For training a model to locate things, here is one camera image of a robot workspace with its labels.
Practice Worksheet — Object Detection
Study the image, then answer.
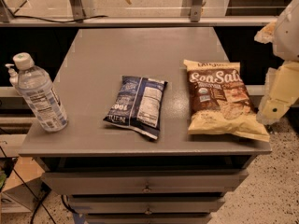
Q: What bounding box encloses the brown sea salt chip bag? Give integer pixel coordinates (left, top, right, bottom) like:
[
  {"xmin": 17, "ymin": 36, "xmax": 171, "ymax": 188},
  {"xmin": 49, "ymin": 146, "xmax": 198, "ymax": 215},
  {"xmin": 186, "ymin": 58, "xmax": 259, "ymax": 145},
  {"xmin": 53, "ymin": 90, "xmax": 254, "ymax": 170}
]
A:
[{"xmin": 183, "ymin": 60, "xmax": 270, "ymax": 142}]

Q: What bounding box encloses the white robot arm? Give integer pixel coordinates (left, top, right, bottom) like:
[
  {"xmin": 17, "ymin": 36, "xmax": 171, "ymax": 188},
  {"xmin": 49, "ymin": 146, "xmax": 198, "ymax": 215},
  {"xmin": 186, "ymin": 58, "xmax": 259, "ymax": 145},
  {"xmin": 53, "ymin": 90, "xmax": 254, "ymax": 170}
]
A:
[{"xmin": 254, "ymin": 0, "xmax": 299, "ymax": 125}]

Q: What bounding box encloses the blue chip bag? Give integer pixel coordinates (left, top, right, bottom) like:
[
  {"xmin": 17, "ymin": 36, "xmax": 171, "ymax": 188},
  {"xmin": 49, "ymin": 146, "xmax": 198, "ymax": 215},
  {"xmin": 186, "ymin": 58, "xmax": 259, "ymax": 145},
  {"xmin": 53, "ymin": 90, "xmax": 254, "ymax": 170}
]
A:
[{"xmin": 104, "ymin": 76, "xmax": 167, "ymax": 140}]

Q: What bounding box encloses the clear plastic water bottle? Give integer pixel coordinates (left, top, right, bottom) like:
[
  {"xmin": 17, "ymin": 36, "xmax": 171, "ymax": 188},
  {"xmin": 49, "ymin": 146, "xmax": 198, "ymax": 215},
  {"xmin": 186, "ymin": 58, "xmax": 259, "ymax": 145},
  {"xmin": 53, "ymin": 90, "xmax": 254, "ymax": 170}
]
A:
[{"xmin": 13, "ymin": 52, "xmax": 68, "ymax": 133}]

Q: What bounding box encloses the white pump dispenser bottle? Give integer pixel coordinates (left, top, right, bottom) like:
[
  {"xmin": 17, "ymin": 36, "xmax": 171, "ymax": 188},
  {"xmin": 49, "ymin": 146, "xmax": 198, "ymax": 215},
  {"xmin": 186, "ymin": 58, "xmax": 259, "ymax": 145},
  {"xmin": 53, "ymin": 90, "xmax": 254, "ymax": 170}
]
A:
[{"xmin": 6, "ymin": 63, "xmax": 20, "ymax": 94}]

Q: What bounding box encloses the top grey drawer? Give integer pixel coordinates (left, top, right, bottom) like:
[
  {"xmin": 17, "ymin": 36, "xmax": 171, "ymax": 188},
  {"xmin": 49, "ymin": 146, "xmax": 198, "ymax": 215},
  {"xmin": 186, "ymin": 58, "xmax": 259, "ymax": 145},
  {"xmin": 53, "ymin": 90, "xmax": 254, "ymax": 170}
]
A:
[{"xmin": 42, "ymin": 170, "xmax": 249, "ymax": 195}]

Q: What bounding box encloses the grey drawer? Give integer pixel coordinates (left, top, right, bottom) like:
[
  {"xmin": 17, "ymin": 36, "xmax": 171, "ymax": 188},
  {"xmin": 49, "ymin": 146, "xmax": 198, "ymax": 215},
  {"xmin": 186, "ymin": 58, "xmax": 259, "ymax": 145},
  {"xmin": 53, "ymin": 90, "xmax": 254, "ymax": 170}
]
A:
[
  {"xmin": 42, "ymin": 170, "xmax": 249, "ymax": 195},
  {"xmin": 69, "ymin": 195, "xmax": 224, "ymax": 215}
]

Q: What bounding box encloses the middle grey drawer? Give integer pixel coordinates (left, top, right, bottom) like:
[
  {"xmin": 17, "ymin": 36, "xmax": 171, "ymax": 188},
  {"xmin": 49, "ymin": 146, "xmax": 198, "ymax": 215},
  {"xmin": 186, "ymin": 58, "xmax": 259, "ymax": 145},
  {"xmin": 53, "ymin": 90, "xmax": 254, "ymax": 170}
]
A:
[{"xmin": 69, "ymin": 195, "xmax": 224, "ymax": 215}]

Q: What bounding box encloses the cardboard box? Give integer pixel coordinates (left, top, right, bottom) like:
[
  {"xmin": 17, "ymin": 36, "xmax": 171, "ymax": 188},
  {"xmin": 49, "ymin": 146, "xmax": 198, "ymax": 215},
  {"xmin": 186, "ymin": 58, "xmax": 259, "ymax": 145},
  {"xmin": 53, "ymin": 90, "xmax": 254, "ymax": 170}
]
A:
[{"xmin": 0, "ymin": 133, "xmax": 46, "ymax": 215}]

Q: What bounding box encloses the right metal shelf bracket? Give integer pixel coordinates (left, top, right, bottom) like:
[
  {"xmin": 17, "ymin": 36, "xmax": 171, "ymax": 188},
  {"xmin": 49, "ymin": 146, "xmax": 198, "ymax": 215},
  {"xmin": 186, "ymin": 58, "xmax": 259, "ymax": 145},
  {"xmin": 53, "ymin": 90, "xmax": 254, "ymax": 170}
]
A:
[{"xmin": 190, "ymin": 0, "xmax": 204, "ymax": 22}]

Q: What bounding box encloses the metal shelf bracket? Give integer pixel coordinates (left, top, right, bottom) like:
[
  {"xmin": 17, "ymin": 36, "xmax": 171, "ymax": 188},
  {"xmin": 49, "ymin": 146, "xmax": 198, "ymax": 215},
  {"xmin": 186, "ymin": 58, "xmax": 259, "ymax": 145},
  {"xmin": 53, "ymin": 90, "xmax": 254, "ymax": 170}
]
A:
[
  {"xmin": 190, "ymin": 0, "xmax": 204, "ymax": 22},
  {"xmin": 64, "ymin": 0, "xmax": 88, "ymax": 21}
]

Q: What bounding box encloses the left metal shelf bracket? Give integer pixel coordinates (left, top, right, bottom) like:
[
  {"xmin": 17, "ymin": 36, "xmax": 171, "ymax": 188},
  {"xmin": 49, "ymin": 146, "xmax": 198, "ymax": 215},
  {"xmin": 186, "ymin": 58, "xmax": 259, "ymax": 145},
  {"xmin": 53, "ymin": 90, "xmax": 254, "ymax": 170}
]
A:
[{"xmin": 64, "ymin": 0, "xmax": 88, "ymax": 21}]

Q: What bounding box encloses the black floor cable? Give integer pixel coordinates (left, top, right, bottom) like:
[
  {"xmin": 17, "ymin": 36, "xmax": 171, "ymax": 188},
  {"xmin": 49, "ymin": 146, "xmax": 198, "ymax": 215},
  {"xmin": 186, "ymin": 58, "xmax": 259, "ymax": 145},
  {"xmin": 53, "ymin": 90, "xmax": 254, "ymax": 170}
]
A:
[{"xmin": 0, "ymin": 147, "xmax": 58, "ymax": 224}]

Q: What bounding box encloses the black cable on shelf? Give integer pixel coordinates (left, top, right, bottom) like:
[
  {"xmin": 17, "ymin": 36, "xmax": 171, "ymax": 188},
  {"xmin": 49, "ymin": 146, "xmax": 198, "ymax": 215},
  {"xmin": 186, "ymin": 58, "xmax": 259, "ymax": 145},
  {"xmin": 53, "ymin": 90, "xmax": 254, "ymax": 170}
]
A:
[{"xmin": 8, "ymin": 0, "xmax": 108, "ymax": 24}]

